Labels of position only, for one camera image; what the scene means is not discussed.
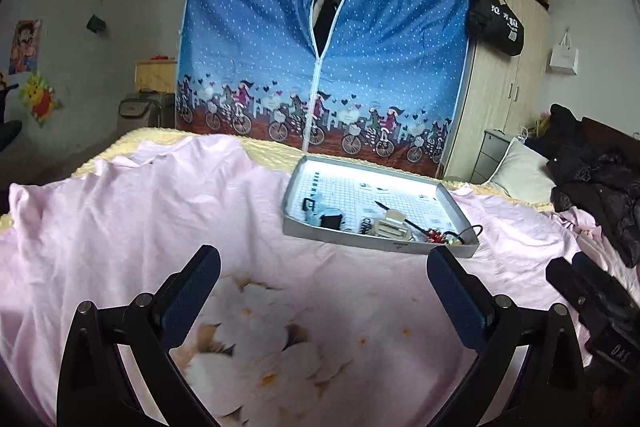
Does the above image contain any black hair tie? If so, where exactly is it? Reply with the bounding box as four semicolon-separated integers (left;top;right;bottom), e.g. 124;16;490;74
451;223;485;245

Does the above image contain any dark flower hair stick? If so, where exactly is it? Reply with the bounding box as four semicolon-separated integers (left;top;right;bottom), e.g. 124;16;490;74
375;202;435;237

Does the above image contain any beige hair claw clip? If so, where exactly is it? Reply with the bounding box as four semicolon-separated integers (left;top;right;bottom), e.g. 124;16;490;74
372;216;412;242

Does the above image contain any black clothes pile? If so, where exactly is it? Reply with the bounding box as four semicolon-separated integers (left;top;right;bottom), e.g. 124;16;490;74
525;104;639;268

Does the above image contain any white pillow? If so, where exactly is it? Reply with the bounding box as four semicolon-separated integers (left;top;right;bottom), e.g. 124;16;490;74
484;139;555;205

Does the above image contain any grey bedside drawer cabinet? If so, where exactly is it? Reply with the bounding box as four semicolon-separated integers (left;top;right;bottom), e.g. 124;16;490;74
470;129;514;184

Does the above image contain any beige wooden wardrobe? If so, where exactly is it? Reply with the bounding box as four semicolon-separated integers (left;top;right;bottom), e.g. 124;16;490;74
437;0;550;181

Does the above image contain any white paper bag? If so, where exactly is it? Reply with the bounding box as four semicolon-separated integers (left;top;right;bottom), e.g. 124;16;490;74
549;29;579;76

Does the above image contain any light blue smart watch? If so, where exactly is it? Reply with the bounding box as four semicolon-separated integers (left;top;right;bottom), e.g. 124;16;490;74
302;195;344;231

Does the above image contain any grey shallow tray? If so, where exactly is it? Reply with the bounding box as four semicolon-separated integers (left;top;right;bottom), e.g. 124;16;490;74
281;156;483;258

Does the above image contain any black hanging bag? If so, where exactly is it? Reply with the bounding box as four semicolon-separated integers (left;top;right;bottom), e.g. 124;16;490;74
465;0;525;57

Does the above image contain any grey bag on floor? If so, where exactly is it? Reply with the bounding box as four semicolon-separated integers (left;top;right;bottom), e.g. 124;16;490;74
116;91;175;138

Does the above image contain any yellow wooden box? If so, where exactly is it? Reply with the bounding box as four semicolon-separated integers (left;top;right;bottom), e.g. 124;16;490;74
134;60;177;93

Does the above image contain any blue fabric wardrobe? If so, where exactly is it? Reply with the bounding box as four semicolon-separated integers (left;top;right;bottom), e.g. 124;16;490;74
176;0;469;176

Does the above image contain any yellow cartoon wall sticker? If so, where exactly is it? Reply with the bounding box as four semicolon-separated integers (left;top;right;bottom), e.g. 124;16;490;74
20;72;63;127

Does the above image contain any anime wall poster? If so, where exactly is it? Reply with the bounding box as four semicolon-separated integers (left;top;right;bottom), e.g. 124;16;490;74
9;20;41;75

